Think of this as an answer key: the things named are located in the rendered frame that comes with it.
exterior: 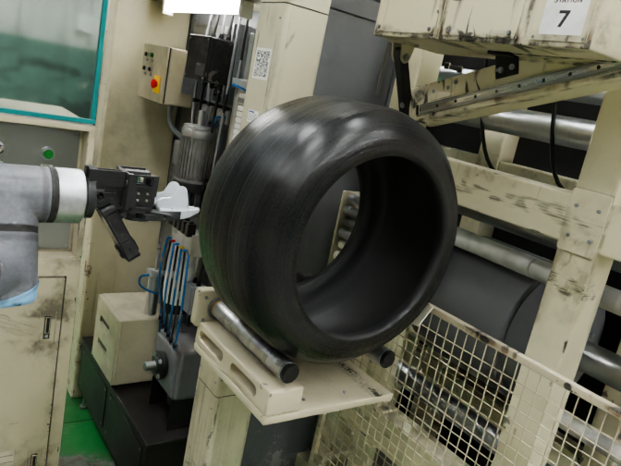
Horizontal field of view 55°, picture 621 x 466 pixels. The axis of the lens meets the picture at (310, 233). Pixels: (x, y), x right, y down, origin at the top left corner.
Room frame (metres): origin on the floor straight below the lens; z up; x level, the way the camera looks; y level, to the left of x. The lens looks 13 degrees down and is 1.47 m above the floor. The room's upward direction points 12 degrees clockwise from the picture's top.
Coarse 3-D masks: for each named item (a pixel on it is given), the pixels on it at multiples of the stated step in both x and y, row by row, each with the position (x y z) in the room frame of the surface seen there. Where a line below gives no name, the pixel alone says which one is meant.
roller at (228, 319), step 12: (216, 312) 1.36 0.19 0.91; (228, 312) 1.34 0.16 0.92; (228, 324) 1.31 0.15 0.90; (240, 324) 1.29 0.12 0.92; (240, 336) 1.26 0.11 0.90; (252, 336) 1.24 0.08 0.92; (252, 348) 1.22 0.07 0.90; (264, 348) 1.19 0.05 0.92; (264, 360) 1.17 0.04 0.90; (276, 360) 1.15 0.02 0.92; (288, 360) 1.15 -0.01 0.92; (276, 372) 1.13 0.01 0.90; (288, 372) 1.12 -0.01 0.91
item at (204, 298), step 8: (200, 288) 1.38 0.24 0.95; (208, 288) 1.39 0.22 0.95; (200, 296) 1.37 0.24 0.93; (208, 296) 1.38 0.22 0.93; (216, 296) 1.40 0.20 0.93; (200, 304) 1.37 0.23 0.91; (208, 304) 1.39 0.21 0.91; (192, 312) 1.38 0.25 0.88; (200, 312) 1.37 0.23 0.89; (208, 312) 1.38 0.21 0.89; (192, 320) 1.38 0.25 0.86; (200, 320) 1.38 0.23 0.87; (208, 320) 1.39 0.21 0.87; (216, 320) 1.40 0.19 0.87
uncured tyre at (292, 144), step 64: (256, 128) 1.23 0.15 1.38; (320, 128) 1.14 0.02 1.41; (384, 128) 1.18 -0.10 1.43; (256, 192) 1.08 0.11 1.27; (320, 192) 1.09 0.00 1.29; (384, 192) 1.56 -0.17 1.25; (448, 192) 1.31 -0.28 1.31; (256, 256) 1.06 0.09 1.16; (384, 256) 1.53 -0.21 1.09; (448, 256) 1.35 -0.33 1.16; (256, 320) 1.10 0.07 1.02; (320, 320) 1.41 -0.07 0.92; (384, 320) 1.28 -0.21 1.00
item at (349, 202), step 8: (344, 192) 1.79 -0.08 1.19; (352, 192) 1.81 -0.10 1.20; (344, 200) 1.79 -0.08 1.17; (352, 200) 1.78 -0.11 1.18; (344, 208) 1.78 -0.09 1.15; (352, 208) 1.76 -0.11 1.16; (344, 216) 1.80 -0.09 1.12; (352, 216) 1.75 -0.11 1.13; (336, 224) 1.79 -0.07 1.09; (344, 224) 1.79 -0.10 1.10; (352, 224) 1.76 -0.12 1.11; (336, 232) 1.79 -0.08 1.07; (344, 232) 1.77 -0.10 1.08; (336, 240) 1.80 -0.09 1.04; (344, 240) 1.79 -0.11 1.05; (336, 248) 1.80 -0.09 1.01
